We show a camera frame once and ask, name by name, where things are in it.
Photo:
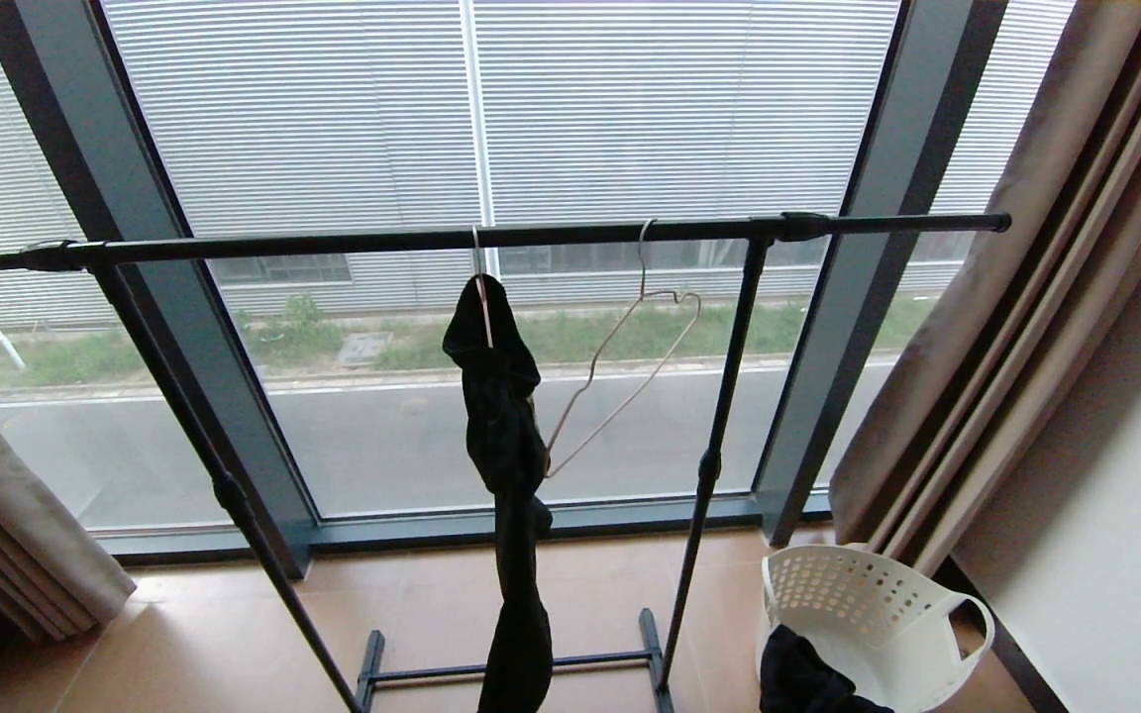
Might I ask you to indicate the white laundry basket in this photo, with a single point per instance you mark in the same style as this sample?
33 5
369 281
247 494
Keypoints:
887 614

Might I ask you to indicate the black clothes rack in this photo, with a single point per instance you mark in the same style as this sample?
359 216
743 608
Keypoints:
333 241

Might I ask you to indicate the pink clothes hanger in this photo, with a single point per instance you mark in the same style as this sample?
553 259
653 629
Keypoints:
620 334
483 307

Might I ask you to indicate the window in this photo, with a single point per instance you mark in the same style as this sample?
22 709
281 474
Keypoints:
887 198

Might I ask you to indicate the brown curtain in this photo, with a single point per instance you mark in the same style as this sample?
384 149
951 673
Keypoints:
1026 297
16 525

